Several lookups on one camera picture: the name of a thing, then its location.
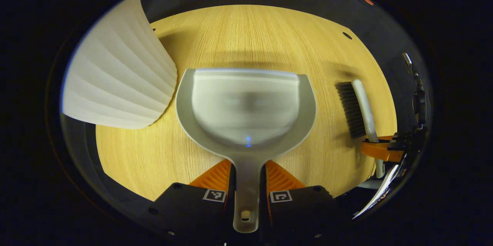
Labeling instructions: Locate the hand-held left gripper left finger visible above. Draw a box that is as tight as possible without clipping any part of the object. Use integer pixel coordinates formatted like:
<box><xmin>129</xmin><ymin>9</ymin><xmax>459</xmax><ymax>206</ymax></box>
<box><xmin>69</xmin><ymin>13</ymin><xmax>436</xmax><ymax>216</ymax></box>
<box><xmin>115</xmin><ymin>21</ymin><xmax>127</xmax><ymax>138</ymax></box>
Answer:
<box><xmin>148</xmin><ymin>159</ymin><xmax>236</xmax><ymax>245</ymax></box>

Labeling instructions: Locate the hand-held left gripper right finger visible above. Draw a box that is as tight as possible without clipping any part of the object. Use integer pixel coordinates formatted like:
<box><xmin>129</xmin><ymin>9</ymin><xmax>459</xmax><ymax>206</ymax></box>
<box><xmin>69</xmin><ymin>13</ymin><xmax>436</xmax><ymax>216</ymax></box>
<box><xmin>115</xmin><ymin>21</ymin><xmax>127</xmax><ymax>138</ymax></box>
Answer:
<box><xmin>263</xmin><ymin>159</ymin><xmax>348</xmax><ymax>245</ymax></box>

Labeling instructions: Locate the small white broom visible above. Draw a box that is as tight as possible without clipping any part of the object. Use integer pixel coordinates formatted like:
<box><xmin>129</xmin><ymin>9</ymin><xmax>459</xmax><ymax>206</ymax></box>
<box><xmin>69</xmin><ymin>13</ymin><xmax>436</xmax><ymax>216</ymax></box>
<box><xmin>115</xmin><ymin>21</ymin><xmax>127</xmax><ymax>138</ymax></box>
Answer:
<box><xmin>335</xmin><ymin>79</ymin><xmax>386</xmax><ymax>179</ymax></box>

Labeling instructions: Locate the white dustpan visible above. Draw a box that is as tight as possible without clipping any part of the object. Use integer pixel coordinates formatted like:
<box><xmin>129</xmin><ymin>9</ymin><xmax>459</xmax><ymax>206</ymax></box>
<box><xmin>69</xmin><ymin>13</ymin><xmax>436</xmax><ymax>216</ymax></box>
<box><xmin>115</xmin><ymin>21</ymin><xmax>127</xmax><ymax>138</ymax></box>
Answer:
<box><xmin>175</xmin><ymin>68</ymin><xmax>317</xmax><ymax>234</ymax></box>

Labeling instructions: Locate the white ribbed garbage bin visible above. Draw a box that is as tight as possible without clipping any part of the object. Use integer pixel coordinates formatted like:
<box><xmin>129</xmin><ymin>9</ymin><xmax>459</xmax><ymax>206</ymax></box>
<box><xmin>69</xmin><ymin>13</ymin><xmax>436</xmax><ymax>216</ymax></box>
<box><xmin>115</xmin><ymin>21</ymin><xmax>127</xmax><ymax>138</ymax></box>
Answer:
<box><xmin>62</xmin><ymin>0</ymin><xmax>178</xmax><ymax>130</ymax></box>

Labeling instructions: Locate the wooden desktop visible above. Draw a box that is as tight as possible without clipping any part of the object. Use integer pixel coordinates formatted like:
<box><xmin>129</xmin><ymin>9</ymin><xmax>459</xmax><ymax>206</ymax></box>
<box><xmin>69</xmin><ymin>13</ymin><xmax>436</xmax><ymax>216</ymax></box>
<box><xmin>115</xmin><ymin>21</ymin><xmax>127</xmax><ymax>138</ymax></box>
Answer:
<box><xmin>96</xmin><ymin>5</ymin><xmax>398</xmax><ymax>201</ymax></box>

